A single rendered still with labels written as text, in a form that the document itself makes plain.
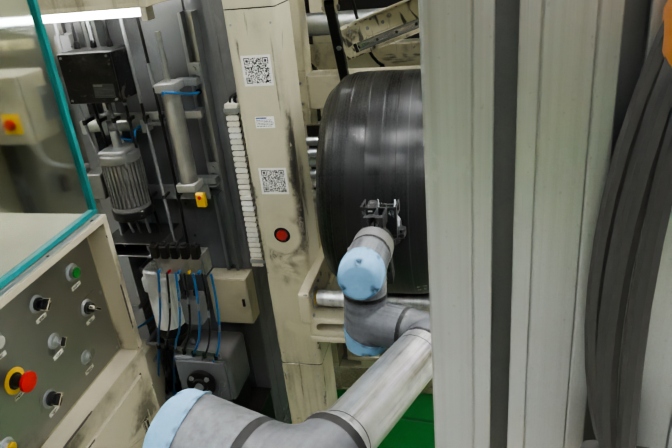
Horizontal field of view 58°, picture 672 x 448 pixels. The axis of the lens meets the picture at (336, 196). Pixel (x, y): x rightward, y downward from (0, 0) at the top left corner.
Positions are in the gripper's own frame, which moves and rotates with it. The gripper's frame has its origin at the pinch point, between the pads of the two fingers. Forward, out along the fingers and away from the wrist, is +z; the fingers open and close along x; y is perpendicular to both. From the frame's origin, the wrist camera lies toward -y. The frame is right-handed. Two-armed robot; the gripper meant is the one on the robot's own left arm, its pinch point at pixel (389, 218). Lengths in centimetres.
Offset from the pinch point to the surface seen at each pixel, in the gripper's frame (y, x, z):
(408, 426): -114, 8, 76
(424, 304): -29.9, -5.2, 18.2
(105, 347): -29, 68, -11
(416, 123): 18.6, -5.5, 9.6
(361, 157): 12.3, 6.3, 5.0
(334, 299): -29.6, 18.4, 18.3
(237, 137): 14.0, 41.7, 21.4
